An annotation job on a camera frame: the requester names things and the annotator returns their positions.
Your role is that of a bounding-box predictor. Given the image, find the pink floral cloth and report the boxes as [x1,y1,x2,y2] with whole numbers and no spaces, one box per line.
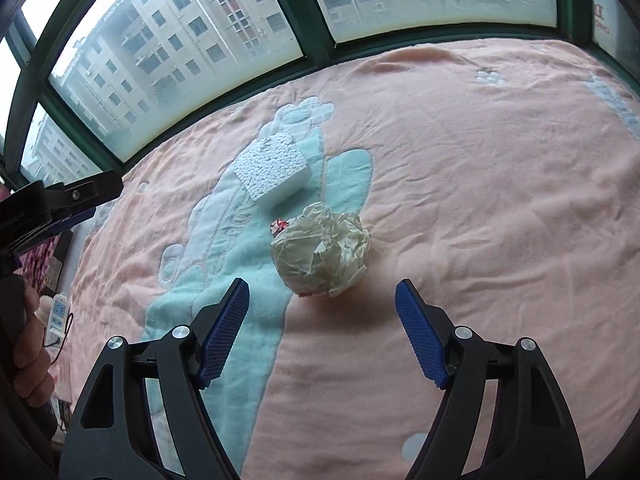
[15,232,71,293]

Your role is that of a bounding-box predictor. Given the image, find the wrapper ball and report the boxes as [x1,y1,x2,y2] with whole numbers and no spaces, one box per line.
[270,201,372,298]

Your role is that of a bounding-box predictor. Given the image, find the person's left hand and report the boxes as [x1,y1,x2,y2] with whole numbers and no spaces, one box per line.
[11,286,57,409]

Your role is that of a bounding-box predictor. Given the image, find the dark green window frame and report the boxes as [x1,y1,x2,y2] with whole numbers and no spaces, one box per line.
[0,0,640,186]

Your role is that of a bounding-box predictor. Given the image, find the black cable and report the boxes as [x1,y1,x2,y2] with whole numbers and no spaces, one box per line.
[42,312,76,361]

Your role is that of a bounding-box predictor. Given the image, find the white foam block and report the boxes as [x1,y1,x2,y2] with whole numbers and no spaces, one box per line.
[232,134,309,207]

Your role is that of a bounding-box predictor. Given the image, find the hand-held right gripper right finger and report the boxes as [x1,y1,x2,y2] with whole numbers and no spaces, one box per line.
[394,280,587,480]

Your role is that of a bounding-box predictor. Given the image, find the pink printed blanket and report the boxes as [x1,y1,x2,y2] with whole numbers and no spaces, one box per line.
[60,37,640,480]

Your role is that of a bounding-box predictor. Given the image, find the white plug-in device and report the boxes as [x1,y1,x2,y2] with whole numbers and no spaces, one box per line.
[42,294,71,346]

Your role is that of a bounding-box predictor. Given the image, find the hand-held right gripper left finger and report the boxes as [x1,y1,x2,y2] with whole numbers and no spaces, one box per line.
[59,277,251,480]

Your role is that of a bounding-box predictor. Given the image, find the grey apartment building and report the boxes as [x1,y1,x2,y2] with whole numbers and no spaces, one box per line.
[20,0,481,181]

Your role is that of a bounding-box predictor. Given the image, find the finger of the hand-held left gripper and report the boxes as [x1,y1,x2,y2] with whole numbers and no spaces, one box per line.
[0,170,123,257]

